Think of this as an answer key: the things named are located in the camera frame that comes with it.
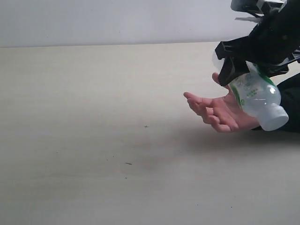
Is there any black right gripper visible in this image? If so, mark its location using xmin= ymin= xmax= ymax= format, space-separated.
xmin=215 ymin=0 xmax=300 ymax=86

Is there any clear bottle green white label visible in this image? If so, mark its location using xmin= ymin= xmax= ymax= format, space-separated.
xmin=210 ymin=52 xmax=289 ymax=132

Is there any person's open bare hand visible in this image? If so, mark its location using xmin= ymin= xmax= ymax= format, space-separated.
xmin=183 ymin=85 xmax=259 ymax=133

